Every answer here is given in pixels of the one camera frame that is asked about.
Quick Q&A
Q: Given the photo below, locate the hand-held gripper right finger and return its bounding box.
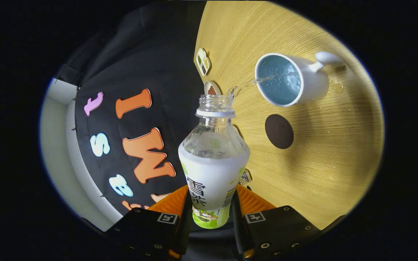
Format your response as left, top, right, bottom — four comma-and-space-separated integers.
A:
231, 184, 322, 260

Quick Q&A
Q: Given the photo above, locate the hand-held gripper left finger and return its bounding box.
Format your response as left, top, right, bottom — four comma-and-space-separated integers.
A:
106, 185, 194, 261

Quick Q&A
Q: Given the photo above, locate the white green label juice bottle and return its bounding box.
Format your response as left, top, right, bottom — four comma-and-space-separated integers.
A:
178, 94, 251, 229

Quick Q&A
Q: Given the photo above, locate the dark brown round coaster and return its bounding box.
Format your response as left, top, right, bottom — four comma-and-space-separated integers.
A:
265, 114, 295, 150

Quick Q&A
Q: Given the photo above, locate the white cup blue inside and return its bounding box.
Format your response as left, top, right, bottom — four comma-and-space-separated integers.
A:
254, 51, 344, 108

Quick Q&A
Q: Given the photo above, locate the wooden table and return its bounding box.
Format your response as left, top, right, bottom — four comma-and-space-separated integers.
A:
193, 0, 385, 231

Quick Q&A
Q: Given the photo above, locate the plate with brown food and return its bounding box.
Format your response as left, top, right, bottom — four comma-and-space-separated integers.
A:
204, 80, 222, 96

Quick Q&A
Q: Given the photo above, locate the white divided seed tray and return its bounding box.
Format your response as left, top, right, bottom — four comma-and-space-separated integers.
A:
196, 48, 212, 76

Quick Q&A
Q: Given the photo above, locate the wire mesh utensil holder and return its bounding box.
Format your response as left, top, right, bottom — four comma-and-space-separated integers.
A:
239, 169, 253, 186

